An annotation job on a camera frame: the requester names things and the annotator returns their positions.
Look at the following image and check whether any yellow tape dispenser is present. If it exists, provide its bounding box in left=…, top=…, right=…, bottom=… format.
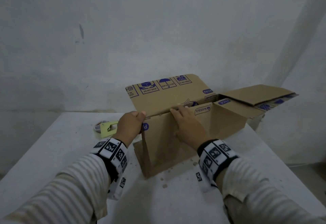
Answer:
left=93, top=120, right=119, bottom=139

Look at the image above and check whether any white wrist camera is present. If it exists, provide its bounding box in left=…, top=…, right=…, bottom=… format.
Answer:
left=107, top=170, right=128, bottom=201
left=195, top=171, right=219, bottom=194

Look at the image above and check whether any brown cardboard box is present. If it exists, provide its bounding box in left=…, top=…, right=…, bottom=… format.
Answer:
left=125, top=73, right=299, bottom=180

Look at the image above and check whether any person's left forearm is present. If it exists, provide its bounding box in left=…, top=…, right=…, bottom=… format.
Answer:
left=0, top=154, right=111, bottom=224

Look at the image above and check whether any person's left hand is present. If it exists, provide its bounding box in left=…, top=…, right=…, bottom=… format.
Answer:
left=112, top=111, right=147, bottom=148

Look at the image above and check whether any person's right forearm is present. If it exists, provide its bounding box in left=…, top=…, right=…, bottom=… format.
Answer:
left=216, top=159, right=326, bottom=224

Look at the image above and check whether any person's right hand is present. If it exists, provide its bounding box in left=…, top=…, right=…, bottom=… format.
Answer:
left=170, top=104, right=211, bottom=152

